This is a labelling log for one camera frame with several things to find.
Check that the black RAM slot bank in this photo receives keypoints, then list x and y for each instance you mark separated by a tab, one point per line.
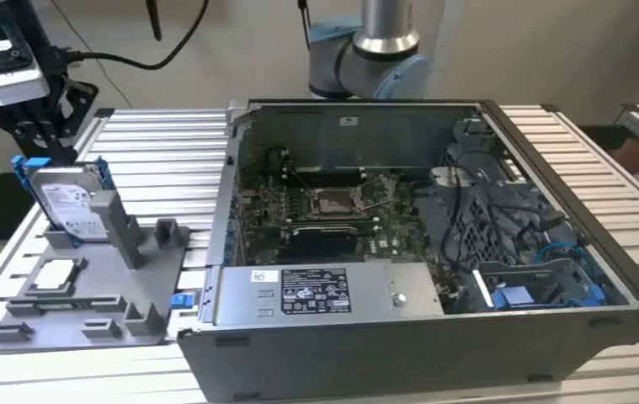
329	177

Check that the grey metal drive cage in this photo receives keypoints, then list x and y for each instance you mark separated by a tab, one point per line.
481	227

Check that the green RAM stick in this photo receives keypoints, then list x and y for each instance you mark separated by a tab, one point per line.
72	301

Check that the silver CPU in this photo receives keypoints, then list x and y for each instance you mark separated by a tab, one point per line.
54	275

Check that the silver power supply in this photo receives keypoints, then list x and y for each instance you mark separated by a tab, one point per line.
240	303

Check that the grey parts rack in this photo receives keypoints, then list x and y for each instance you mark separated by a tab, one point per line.
105	294

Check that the hard disk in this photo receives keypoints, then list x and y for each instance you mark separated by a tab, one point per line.
65	206

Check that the green motherboard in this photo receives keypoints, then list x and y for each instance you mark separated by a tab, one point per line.
392	219

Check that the CPU socket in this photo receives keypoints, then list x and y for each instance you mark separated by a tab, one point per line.
332	204

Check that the black graphics card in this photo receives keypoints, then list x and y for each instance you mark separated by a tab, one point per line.
321	242

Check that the dark grey PC case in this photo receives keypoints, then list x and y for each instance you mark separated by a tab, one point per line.
408	362

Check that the blue case latch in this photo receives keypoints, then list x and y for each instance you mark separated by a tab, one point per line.
179	301

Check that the blue plastic bay carrier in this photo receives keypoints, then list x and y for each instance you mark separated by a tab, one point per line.
512	299

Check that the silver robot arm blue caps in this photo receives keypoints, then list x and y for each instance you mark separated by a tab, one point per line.
385	25

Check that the grey disk bay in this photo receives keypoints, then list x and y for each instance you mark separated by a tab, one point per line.
555	273

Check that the silver black wrist camera box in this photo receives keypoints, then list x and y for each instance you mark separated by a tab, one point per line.
4	80

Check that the black antenna rod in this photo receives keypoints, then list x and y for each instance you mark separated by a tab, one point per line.
153	21

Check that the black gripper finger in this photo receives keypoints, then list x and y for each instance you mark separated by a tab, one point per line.
26	134
74	105

